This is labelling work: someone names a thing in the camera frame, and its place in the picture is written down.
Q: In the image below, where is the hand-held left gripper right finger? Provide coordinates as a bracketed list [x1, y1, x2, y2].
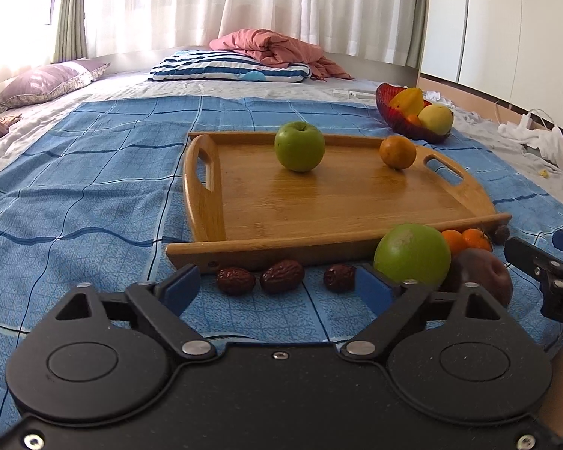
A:
[340, 263, 512, 363]

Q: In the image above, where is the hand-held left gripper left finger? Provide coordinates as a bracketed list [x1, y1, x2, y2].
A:
[51, 264, 217, 363]

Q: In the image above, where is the dark purple round fruit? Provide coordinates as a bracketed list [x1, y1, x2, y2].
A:
[443, 247, 513, 308]

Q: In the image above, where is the small tangerine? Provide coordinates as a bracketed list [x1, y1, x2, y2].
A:
[462, 228, 492, 253]
[440, 229, 469, 257]

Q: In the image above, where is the large green apple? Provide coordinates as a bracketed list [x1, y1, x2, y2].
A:
[373, 223, 452, 288]

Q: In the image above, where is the wooden serving tray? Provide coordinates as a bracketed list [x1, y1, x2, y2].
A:
[165, 131, 512, 273]

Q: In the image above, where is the white crumpled cloth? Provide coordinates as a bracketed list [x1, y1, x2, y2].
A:
[497, 121, 563, 179]

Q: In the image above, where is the blue checked blanket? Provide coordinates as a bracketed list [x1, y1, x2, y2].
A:
[0, 96, 563, 441]

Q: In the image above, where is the large orange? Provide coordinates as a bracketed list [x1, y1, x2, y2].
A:
[379, 135, 417, 170]

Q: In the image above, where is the small green apple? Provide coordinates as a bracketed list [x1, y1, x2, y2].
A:
[274, 121, 326, 173]

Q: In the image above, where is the red glass fruit bowl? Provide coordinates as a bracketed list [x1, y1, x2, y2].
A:
[375, 82, 453, 144]

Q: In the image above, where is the white crumpled tissue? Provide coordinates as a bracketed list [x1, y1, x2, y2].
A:
[425, 90, 457, 107]

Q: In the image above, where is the yellow star fruit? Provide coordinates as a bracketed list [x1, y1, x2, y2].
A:
[387, 87, 433, 118]

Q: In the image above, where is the white flat box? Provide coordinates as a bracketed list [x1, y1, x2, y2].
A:
[333, 88, 381, 101]

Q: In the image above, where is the blue white striped pillow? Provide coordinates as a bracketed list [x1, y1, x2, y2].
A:
[149, 49, 312, 83]

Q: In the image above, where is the white wardrobe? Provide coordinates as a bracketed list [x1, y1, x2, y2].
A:
[420, 0, 563, 120]

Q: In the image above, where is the purple floral pillow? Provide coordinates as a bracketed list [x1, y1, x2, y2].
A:
[0, 60, 111, 113]

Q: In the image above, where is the pink crumpled quilt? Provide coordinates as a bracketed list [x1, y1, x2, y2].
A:
[209, 28, 355, 80]

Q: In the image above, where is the grey green curtain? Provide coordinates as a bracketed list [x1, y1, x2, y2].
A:
[51, 0, 92, 64]
[406, 0, 433, 67]

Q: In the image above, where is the white sheer curtain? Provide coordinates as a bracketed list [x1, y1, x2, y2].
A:
[82, 0, 416, 64]

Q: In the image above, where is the white charger with cable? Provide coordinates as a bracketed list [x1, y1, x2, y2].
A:
[495, 100, 563, 133]

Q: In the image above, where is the peach wooden bed frame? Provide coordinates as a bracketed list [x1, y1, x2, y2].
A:
[417, 72, 563, 160]

